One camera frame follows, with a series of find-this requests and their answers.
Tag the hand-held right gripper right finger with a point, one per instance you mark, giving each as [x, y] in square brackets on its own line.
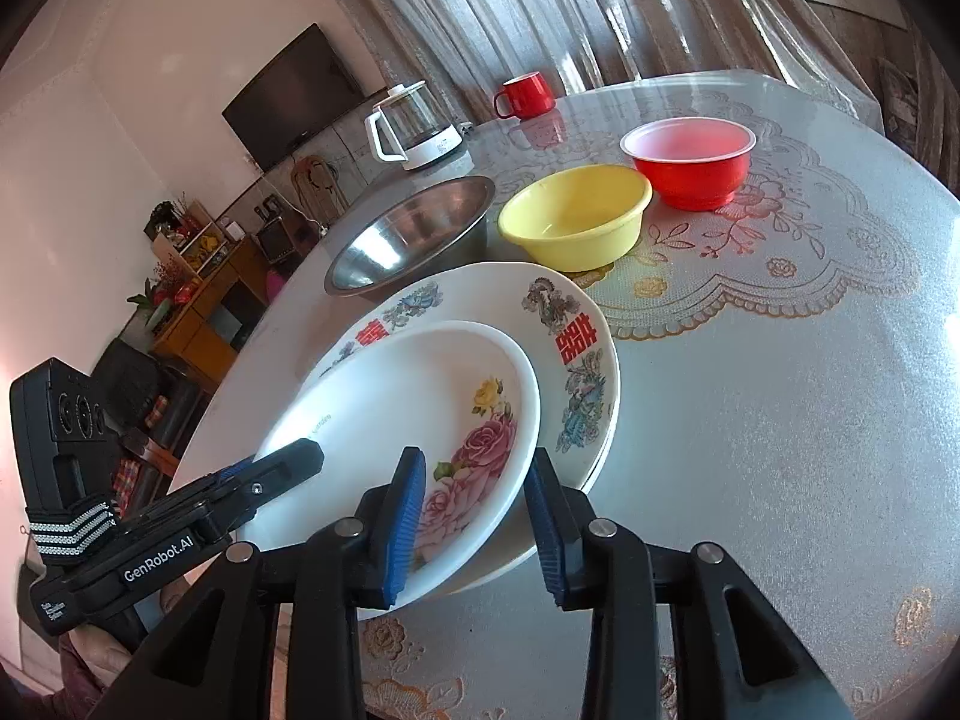
[547, 532]

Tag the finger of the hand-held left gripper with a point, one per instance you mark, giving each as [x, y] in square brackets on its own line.
[277, 469]
[229, 472]

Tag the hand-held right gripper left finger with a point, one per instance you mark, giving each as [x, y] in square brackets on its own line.
[405, 517]

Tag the large purple floral rim plate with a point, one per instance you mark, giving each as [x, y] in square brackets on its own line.
[600, 469]

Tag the white plate with rose print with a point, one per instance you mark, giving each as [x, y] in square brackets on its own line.
[420, 375]

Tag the white plate red blue pattern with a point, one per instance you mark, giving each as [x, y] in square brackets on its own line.
[487, 300]

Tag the stainless steel bowl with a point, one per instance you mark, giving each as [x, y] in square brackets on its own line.
[405, 232]

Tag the yellow plastic bowl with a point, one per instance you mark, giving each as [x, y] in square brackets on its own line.
[577, 210]

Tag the red plastic bowl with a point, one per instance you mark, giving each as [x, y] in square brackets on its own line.
[690, 180]

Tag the person's left hand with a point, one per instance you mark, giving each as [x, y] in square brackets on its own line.
[94, 664]

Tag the black sofa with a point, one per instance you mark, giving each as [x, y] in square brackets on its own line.
[150, 382]

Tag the wooden side cabinet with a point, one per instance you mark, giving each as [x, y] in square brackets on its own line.
[202, 307]

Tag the pink bag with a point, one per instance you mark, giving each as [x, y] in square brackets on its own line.
[276, 285]

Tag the green leafy plant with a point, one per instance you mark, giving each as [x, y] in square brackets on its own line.
[142, 292]

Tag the small wooden shelf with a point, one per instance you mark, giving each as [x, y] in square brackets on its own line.
[199, 240]

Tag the wooden chair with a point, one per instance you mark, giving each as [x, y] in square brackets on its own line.
[319, 180]

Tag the white glass electric kettle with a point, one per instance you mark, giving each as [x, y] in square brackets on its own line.
[420, 127]

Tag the red mug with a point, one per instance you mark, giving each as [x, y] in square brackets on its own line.
[529, 97]

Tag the wide beige sheer curtain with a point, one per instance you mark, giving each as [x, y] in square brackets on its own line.
[562, 7]

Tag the patterned cushion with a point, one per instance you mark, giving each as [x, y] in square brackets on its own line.
[904, 105]

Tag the black wall television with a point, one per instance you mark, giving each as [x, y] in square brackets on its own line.
[292, 97]

